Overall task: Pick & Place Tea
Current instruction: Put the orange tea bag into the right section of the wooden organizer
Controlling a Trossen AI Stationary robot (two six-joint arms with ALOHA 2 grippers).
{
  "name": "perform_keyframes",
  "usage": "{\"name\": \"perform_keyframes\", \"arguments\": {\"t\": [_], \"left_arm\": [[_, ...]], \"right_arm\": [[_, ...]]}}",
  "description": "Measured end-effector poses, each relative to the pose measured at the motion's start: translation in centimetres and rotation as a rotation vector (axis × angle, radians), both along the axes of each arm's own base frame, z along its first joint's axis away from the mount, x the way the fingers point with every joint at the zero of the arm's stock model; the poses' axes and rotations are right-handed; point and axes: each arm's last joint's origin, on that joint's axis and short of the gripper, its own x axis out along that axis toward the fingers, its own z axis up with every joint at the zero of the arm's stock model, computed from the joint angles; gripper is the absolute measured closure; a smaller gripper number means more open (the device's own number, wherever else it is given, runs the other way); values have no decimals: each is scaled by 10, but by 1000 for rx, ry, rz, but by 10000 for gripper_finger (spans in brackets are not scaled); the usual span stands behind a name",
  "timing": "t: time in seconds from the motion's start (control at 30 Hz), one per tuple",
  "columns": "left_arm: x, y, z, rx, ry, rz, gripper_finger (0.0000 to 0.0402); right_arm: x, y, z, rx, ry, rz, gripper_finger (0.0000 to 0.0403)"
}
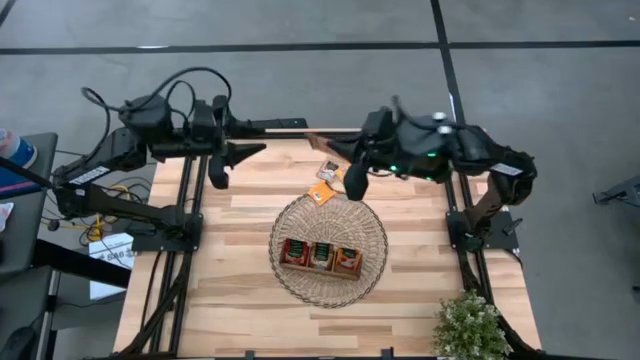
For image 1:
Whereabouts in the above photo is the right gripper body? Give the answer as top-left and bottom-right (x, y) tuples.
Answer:
(343, 138), (401, 202)

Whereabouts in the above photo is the red strawberry tea packet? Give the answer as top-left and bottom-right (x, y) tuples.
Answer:
(282, 238), (310, 266)

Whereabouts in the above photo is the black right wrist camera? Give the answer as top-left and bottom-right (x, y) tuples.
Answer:
(362, 106), (395, 142)

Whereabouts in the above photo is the black floor beam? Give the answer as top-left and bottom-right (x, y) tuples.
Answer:
(32, 238), (132, 290)

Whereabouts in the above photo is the black floor stand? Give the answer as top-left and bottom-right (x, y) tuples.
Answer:
(592, 174), (640, 206)

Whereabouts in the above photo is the wooden three-compartment box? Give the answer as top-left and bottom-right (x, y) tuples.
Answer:
(279, 237), (365, 282)

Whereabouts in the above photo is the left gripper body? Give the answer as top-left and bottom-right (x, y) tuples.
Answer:
(149, 94), (232, 190)

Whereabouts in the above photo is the blue and white container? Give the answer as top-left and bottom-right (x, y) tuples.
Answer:
(0, 127), (39, 170)

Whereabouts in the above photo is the grey low desk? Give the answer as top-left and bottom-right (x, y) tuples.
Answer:
(0, 264), (56, 360)

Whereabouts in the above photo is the beige green-banded tea packet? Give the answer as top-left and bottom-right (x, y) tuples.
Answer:
(308, 242), (335, 271)
(315, 159), (342, 183)

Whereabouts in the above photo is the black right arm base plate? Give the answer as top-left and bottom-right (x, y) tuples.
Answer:
(447, 209), (521, 251)

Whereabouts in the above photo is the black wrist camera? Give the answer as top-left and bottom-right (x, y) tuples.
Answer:
(362, 106), (395, 142)
(191, 99), (217, 142)

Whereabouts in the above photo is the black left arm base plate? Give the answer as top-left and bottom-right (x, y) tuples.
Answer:
(124, 212), (205, 253)

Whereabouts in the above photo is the grey side desk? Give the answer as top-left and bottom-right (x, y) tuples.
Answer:
(0, 132), (59, 276)

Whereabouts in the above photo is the orange peach tea packet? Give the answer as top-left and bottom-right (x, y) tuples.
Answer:
(307, 181), (337, 207)
(334, 246), (362, 275)

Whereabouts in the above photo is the white printed cardboard box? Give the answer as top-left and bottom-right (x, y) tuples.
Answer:
(88, 232), (136, 301)

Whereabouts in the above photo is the potted white-flowered plant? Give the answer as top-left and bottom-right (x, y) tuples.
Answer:
(432, 291), (514, 360)

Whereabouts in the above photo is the black slanted bar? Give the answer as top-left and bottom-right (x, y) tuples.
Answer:
(0, 157), (54, 191)

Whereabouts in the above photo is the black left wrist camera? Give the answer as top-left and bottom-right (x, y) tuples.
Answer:
(191, 99), (217, 142)

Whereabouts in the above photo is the black aluminium table frame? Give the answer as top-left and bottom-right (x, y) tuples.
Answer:
(117, 128), (544, 360)

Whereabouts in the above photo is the yellow cable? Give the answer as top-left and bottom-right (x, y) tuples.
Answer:
(82, 183), (132, 242)

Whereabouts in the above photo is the black bar-shaped device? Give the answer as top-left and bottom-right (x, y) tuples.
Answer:
(249, 117), (310, 131)

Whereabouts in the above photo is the round woven placemat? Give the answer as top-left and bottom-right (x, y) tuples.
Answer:
(268, 193), (390, 309)

